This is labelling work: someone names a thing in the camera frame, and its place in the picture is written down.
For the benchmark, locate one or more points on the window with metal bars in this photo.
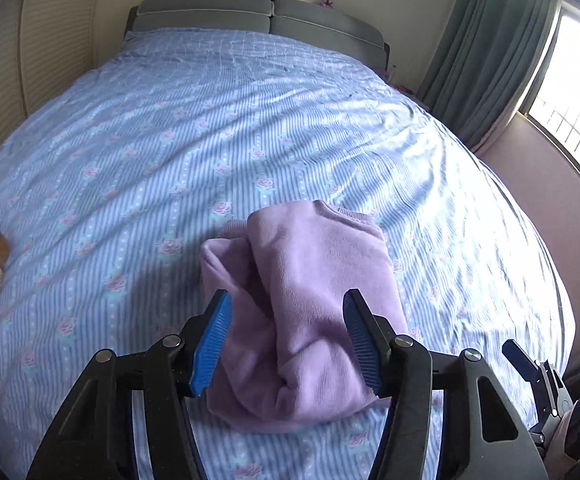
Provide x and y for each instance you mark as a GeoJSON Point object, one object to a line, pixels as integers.
{"type": "Point", "coordinates": [553, 101]}

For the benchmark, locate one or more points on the purple sweatshirt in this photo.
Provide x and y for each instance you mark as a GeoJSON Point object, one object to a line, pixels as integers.
{"type": "Point", "coordinates": [288, 362]}

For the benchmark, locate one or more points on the blue floral bed sheet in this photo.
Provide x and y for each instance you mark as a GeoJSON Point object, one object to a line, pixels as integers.
{"type": "Point", "coordinates": [108, 192]}

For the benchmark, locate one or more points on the grey padded headboard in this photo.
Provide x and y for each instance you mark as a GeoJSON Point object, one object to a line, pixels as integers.
{"type": "Point", "coordinates": [307, 22]}

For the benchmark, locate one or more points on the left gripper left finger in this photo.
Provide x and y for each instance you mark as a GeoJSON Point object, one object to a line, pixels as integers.
{"type": "Point", "coordinates": [204, 336]}

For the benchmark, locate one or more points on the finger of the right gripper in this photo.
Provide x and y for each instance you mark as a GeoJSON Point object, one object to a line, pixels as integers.
{"type": "Point", "coordinates": [520, 360]}

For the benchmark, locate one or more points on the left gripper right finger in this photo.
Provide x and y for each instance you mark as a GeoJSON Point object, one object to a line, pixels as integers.
{"type": "Point", "coordinates": [380, 359]}

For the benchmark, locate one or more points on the cream louvered wardrobe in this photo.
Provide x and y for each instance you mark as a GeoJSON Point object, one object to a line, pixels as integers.
{"type": "Point", "coordinates": [45, 45]}

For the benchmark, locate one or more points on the teal curtain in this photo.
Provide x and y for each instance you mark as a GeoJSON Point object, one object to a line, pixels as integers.
{"type": "Point", "coordinates": [484, 63]}

